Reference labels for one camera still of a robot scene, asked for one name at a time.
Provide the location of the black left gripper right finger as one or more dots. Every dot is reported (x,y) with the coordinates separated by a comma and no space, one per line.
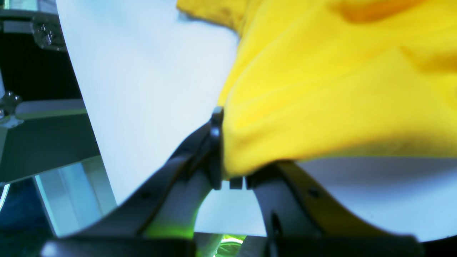
(302,219)

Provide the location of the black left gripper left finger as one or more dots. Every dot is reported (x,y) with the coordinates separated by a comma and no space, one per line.
(158,219)

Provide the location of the orange T-shirt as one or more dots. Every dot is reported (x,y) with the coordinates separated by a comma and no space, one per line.
(316,79)

